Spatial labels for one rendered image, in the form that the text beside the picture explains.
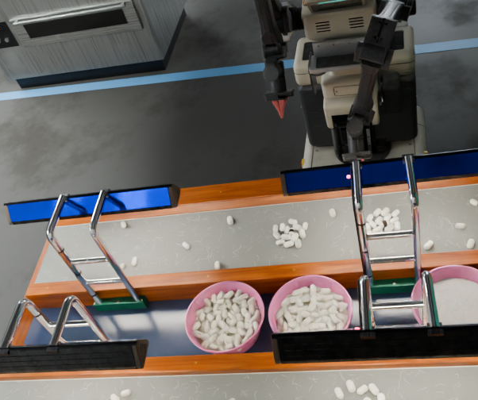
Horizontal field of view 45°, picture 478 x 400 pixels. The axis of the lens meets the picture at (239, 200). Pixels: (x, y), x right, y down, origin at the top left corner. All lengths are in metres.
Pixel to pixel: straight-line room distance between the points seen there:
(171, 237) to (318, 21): 0.98
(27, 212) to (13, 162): 2.31
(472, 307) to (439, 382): 0.26
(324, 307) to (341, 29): 1.04
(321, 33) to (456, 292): 1.07
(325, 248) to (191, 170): 1.73
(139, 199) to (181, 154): 1.85
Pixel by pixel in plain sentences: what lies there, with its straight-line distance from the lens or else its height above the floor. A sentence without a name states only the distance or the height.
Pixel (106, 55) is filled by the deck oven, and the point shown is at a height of 0.21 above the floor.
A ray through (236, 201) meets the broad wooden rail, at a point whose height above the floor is 0.76.
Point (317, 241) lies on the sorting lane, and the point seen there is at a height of 0.74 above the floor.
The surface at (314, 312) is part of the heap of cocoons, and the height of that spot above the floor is 0.74.
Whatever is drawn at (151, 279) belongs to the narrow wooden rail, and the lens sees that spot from 2.12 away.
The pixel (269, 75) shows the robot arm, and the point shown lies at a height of 1.19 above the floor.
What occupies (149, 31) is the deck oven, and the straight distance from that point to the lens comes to 4.39.
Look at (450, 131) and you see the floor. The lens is 3.51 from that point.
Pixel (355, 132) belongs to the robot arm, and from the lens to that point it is 2.05.
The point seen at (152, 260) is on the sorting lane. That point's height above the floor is 0.74.
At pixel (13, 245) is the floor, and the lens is 3.79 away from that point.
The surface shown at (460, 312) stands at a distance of 1.89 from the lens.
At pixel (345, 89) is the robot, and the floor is 0.85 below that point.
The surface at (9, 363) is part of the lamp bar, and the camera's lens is 1.76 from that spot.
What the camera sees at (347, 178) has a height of 1.08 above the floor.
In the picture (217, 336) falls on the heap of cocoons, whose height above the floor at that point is 0.73.
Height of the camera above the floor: 2.34
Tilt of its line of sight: 45 degrees down
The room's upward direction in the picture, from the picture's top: 20 degrees counter-clockwise
